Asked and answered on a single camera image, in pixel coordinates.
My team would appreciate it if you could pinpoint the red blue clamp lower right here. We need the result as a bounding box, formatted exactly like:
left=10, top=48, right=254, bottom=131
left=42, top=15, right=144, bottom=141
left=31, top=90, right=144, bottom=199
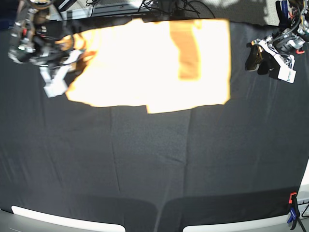
left=287, top=192, right=300, bottom=230

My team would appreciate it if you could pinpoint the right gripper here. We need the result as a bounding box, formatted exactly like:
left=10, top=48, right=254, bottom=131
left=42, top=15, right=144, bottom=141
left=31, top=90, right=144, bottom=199
left=28, top=41, right=81, bottom=98

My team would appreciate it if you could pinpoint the red black clamp right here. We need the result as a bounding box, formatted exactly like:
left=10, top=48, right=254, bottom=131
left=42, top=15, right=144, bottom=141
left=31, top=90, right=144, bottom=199
left=296, top=49, right=305, bottom=55

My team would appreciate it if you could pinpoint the black table cloth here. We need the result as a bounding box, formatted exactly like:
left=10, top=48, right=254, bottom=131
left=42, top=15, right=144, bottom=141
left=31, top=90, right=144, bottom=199
left=0, top=17, right=309, bottom=232

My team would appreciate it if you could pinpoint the yellow t-shirt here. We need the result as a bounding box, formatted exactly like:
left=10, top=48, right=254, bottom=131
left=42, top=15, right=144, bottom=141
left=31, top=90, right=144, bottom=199
left=65, top=19, right=231, bottom=114

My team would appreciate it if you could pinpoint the black cable bundle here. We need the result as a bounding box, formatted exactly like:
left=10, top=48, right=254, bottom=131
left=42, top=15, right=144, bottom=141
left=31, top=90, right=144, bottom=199
left=85, top=0, right=218, bottom=19

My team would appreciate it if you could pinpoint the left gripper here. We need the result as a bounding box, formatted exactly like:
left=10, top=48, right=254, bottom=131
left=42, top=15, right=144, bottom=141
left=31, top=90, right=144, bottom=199
left=245, top=28, right=307, bottom=84

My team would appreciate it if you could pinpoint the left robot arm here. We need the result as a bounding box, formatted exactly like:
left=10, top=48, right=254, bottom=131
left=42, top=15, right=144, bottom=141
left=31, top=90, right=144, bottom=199
left=132, top=0, right=309, bottom=75

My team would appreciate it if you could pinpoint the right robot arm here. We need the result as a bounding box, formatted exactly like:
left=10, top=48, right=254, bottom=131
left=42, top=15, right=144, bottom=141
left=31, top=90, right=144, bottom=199
left=8, top=0, right=81, bottom=98

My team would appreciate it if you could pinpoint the blue clamp top right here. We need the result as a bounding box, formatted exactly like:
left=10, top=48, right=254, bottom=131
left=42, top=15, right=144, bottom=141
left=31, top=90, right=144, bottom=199
left=275, top=0, right=289, bottom=28

